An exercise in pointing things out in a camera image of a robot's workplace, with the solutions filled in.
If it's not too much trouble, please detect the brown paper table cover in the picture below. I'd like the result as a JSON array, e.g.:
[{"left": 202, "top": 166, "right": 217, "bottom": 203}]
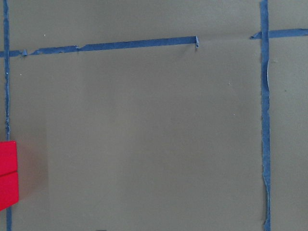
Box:
[{"left": 0, "top": 0, "right": 308, "bottom": 231}]

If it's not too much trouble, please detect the red block one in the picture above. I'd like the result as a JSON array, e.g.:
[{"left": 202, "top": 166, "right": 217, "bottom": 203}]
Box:
[
  {"left": 0, "top": 172, "right": 19, "bottom": 211},
  {"left": 0, "top": 141, "right": 18, "bottom": 176}
]

